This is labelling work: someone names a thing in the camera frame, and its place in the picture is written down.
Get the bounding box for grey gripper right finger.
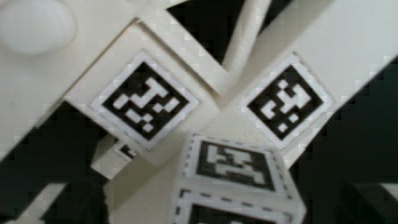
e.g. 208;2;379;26
352;183;398;224

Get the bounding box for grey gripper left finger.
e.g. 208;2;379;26
11;181;109;224

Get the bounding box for white chair leg with tag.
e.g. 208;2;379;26
91;135;139;180

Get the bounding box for white tagged cube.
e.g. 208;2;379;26
167;133;306;224

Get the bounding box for white H-shaped chair back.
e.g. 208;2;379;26
0;0;398;224

